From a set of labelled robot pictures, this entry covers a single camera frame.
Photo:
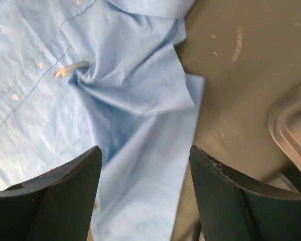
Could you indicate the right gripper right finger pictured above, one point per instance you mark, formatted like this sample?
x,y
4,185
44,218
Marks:
x,y
234,206

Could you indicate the round white brooch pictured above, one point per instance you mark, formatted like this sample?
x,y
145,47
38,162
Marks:
x,y
67,70

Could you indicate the light blue shirt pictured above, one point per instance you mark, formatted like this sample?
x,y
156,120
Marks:
x,y
134,101

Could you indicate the metal tray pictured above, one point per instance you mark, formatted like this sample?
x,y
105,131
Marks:
x,y
284,125

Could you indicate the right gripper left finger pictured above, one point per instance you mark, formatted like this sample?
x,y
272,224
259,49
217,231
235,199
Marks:
x,y
56,205

